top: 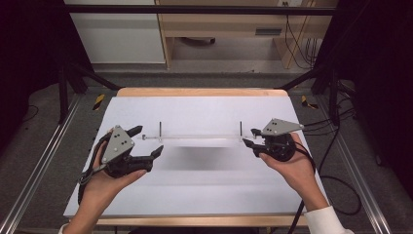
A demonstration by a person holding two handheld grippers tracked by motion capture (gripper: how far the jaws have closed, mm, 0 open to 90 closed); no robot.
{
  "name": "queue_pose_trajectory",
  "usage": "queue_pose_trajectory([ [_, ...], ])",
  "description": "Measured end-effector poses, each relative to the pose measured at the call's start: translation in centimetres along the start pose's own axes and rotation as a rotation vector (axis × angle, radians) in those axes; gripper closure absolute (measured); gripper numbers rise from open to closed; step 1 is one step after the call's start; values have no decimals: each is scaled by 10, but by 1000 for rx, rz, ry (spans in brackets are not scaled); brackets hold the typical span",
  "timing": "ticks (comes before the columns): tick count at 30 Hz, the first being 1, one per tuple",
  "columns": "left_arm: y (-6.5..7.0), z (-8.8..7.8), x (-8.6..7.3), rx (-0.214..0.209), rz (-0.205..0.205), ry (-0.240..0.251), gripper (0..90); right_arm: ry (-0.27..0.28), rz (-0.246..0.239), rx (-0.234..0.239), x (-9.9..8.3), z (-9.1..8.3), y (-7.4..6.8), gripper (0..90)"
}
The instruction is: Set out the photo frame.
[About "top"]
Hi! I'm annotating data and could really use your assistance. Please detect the person's left hand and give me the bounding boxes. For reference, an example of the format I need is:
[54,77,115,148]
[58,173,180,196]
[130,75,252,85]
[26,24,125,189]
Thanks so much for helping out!
[80,140,148,213]

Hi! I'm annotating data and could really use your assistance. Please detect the black cables near stand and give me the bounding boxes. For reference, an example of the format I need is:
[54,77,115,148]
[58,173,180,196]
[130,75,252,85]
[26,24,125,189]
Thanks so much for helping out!
[302,106,357,137]

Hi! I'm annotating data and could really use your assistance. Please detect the aluminium floor rail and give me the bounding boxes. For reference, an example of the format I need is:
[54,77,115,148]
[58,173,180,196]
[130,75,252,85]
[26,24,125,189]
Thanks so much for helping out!
[0,94,82,234]
[316,94,394,234]

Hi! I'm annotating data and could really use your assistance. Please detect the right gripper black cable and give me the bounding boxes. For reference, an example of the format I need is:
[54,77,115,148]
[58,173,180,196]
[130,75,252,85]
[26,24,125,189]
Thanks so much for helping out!
[286,142,318,234]

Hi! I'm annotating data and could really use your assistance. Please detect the black curtain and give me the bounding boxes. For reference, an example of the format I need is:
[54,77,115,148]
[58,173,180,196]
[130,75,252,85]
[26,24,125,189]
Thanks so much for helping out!
[319,0,413,189]
[0,0,86,154]

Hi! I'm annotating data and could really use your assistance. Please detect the looped black floor cable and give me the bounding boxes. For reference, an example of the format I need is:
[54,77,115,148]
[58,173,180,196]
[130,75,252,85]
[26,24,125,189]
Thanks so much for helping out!
[319,122,363,216]

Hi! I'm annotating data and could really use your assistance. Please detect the black wall cable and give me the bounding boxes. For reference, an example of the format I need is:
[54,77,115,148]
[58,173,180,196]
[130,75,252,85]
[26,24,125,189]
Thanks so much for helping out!
[284,14,312,70]

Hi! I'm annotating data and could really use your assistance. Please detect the white cabinet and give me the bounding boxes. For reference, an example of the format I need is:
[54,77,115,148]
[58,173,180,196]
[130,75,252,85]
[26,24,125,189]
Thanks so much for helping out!
[63,0,167,65]

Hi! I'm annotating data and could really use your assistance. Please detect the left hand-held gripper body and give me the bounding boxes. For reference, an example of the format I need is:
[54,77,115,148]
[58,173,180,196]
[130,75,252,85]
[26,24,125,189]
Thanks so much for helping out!
[96,125,154,179]

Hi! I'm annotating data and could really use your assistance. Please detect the black metal stand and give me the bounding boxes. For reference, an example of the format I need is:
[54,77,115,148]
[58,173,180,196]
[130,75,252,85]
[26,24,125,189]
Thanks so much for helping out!
[57,60,122,125]
[278,64,342,126]

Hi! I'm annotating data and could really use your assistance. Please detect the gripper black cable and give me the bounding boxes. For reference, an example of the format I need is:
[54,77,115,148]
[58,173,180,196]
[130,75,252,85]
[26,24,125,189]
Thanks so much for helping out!
[77,133,111,207]
[286,142,318,234]

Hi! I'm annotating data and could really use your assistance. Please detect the yellow clamp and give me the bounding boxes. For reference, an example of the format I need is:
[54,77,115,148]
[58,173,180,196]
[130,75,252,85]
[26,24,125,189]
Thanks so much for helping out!
[300,95,319,110]
[93,93,106,111]

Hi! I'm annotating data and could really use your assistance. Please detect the thin black floor cable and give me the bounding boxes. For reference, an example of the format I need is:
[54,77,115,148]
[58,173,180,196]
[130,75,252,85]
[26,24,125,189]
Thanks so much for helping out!
[21,103,40,124]

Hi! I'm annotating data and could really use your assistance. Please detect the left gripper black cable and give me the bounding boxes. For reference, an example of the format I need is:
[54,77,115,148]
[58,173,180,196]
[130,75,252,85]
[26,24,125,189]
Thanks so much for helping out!
[77,133,111,207]

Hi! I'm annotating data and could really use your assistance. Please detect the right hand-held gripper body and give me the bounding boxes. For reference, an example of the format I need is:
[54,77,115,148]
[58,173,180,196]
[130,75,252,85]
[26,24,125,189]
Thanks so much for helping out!
[258,118,305,163]

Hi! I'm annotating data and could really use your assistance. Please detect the black horizontal frame bar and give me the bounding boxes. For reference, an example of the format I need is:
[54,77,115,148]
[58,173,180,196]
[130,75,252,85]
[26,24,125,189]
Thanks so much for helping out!
[62,4,339,17]

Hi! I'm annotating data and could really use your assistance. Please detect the yellow clamp right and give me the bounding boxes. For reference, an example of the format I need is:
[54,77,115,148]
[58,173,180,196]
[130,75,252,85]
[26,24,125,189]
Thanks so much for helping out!
[300,95,319,110]

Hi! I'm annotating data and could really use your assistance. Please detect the bundle of black cables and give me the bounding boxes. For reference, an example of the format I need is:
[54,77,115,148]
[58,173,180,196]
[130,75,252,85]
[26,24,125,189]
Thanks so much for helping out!
[305,37,321,67]

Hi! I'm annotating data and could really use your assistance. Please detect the grey-green desk label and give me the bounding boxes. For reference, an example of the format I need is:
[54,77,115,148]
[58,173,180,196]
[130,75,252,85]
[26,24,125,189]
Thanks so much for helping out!
[254,27,283,36]

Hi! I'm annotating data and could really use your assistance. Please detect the person's right hand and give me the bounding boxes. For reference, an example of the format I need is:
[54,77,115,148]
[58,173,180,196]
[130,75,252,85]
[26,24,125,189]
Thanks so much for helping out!
[258,132,323,200]

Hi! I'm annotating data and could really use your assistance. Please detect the dark chair base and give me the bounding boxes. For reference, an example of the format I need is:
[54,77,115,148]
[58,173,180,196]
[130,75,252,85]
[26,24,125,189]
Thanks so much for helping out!
[177,36,217,47]

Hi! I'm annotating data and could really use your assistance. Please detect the yellow clamp left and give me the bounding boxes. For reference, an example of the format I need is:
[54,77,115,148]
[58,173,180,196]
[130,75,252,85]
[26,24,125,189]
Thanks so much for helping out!
[93,93,106,111]

